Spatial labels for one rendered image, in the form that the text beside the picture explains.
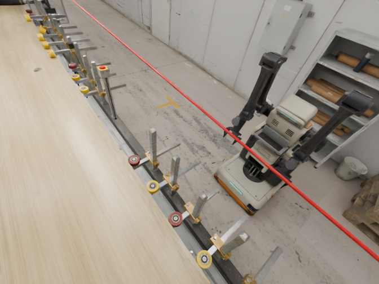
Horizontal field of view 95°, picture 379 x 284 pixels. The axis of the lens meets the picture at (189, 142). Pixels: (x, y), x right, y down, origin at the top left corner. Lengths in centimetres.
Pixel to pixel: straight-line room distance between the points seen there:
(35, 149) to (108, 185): 60
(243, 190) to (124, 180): 130
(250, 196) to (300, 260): 79
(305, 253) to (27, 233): 234
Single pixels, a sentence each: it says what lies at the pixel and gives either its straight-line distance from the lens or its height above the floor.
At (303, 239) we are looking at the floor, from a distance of 252.
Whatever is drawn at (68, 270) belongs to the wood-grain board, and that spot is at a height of 90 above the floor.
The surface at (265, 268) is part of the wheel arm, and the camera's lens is 125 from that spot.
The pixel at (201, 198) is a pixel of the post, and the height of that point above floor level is 111.
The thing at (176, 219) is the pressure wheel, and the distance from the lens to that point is 110.
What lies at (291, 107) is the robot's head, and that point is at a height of 134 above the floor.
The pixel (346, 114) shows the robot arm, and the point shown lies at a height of 154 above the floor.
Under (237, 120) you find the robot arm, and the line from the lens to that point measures 125.
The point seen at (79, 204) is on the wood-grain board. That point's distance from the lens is 122.
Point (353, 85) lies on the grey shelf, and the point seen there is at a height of 104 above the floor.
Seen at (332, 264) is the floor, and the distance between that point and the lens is 263.
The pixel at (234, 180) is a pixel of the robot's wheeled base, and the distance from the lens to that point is 206.
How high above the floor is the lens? 195
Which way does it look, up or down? 48 degrees down
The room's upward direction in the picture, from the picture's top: 12 degrees clockwise
